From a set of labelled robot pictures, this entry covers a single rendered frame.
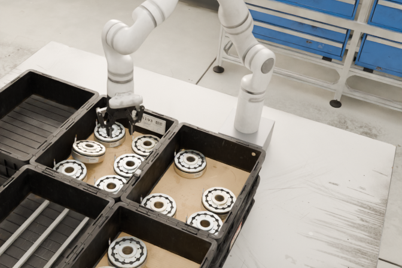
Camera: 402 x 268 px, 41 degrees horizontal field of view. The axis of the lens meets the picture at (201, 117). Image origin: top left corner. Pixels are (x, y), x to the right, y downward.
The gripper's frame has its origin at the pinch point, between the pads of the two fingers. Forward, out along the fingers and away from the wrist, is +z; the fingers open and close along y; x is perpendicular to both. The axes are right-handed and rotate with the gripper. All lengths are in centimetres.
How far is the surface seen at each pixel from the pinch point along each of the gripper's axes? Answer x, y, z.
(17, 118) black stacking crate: -36.3, 26.8, 17.5
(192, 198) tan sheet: 16.1, -18.2, 17.3
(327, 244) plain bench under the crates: 35, -58, 30
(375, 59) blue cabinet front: -99, -184, 60
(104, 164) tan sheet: -5.7, 3.5, 17.3
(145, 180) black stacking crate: 11.0, -4.7, 11.0
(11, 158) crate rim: -5.5, 30.7, 8.0
